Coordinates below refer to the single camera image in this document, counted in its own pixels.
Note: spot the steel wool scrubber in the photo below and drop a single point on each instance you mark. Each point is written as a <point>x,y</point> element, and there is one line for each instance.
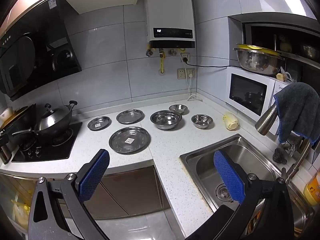
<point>279,156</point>

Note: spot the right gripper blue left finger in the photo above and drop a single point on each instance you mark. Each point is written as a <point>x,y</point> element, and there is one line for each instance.
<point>90,175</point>

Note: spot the white water heater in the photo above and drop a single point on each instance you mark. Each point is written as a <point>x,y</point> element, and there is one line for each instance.
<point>170,24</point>

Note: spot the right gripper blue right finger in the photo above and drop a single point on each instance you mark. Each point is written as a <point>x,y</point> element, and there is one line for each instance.
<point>232,174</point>

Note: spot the yellow cloth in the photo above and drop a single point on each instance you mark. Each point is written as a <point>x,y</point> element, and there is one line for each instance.
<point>230,121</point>

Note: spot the white microwave oven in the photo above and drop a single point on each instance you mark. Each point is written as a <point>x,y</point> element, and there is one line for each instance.
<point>250,93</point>

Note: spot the dark grey towel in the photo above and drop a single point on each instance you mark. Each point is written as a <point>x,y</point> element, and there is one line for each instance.
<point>298,112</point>

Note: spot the black gas stove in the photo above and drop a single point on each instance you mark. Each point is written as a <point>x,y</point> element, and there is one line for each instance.
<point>47,148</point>

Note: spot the upper wall socket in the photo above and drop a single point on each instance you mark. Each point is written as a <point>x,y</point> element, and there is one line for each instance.
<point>185,57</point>

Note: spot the yellow detergent bottle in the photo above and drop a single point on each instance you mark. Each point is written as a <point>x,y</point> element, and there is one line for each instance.
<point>312,190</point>

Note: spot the black wok with lid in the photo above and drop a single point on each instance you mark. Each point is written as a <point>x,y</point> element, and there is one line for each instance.
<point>55,119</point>

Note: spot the small steel plate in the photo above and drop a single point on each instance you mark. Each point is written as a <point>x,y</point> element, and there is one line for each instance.
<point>99,123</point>

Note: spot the large steel mixing basin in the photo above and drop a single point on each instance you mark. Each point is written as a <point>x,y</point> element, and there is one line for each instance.
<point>259,60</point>

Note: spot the beige wall socket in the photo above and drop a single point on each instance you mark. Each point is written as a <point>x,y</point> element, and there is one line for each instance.
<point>185,73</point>

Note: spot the medium steel plate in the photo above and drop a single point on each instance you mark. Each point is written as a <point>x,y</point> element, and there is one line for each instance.
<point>130,116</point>

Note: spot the small steel bowl back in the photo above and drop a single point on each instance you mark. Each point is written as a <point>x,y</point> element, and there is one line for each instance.
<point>179,108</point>

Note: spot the yellow gas pipe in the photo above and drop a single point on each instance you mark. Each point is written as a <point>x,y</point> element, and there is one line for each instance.
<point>162,57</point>

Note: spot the black range hood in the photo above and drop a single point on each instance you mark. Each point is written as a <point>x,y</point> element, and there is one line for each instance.
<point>37,50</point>

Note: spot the small steel bowl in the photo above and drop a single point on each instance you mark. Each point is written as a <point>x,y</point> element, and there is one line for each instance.
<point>179,108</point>
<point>201,121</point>

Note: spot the stainless steel sink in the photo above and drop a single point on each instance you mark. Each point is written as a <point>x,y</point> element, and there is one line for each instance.
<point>250,198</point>

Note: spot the steel faucet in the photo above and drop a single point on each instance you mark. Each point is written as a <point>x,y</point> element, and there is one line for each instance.
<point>264,124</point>

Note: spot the large steel plate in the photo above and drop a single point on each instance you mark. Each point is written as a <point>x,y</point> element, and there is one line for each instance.
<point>129,140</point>

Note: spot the black frying pan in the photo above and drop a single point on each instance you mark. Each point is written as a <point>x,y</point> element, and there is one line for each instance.
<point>18,140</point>

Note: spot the large steel bowl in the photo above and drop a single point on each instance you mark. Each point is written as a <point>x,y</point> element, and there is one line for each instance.
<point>165,119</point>

